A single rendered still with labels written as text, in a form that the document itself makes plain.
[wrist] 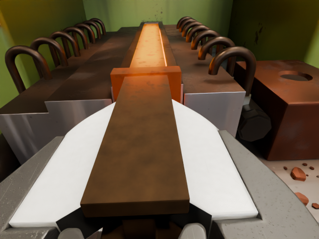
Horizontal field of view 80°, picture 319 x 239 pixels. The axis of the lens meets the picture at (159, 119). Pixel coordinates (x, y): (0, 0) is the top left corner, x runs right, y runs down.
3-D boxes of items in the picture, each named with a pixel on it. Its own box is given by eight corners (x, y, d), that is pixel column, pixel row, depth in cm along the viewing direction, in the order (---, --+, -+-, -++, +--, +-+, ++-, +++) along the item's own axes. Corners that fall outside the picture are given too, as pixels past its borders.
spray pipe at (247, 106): (267, 142, 17) (278, 114, 16) (235, 143, 17) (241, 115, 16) (196, 51, 46) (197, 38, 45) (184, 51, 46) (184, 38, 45)
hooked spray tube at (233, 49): (248, 117, 18) (267, 46, 15) (204, 119, 18) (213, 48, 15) (244, 112, 19) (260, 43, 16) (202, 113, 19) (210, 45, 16)
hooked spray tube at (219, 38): (232, 96, 22) (244, 36, 19) (195, 98, 22) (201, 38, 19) (229, 93, 23) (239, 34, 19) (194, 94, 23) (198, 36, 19)
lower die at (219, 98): (229, 163, 19) (248, 81, 14) (24, 171, 19) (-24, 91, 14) (179, 54, 54) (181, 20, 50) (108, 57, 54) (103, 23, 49)
